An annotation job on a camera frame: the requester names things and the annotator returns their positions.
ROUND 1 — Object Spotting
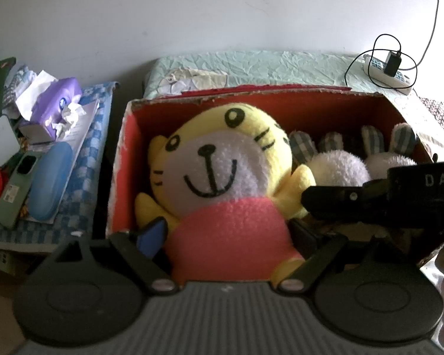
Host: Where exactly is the white crumpled paper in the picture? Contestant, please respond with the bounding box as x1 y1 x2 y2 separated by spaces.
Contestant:
16 69 59 120

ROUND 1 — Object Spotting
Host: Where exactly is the black charging cable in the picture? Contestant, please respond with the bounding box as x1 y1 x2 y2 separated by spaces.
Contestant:
344 33 419 90

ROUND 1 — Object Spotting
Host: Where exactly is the green smartphone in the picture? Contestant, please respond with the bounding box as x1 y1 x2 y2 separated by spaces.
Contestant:
0 151 42 230

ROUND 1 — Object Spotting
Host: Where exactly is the white bunny plush toy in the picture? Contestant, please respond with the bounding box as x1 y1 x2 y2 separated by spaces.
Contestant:
289 130 371 188
360 122 419 179

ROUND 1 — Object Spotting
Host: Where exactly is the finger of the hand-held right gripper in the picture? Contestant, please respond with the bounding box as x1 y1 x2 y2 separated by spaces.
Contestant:
301 178 393 226

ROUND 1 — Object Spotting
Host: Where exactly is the grey power cable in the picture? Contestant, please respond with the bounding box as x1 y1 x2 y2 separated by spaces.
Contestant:
415 0 444 72

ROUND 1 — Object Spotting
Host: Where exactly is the white square device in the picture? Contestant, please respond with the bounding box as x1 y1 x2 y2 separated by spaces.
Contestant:
0 115 20 168

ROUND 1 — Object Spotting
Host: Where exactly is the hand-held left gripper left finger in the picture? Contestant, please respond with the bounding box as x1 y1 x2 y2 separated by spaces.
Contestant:
53 217 179 296

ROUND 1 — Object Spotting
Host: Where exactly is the blue checkered cloth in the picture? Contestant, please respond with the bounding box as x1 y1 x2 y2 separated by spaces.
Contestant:
0 81 121 248

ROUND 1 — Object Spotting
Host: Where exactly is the white power strip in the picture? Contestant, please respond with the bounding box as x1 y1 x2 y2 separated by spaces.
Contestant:
362 54 414 95

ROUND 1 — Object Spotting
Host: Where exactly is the purple tissue pack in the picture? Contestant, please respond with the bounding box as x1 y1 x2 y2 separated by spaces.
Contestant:
29 77 88 143

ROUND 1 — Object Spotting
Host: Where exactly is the small grey box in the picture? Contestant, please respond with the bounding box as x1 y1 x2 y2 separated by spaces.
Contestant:
18 121 57 146

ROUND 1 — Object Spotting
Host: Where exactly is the black charger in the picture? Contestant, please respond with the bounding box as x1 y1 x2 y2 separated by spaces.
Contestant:
384 51 402 77

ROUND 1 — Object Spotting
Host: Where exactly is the blue glasses case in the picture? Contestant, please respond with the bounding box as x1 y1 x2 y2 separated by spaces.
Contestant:
28 142 75 223

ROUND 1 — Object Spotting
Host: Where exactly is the yellow tiger plush toy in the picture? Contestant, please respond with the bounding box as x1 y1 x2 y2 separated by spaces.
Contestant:
135 103 317 286

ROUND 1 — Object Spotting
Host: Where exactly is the red cardboard box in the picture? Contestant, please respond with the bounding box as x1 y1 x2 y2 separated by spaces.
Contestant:
106 85 444 269

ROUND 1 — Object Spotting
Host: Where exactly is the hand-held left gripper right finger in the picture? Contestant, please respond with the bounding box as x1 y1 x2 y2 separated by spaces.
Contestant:
277 218 412 295

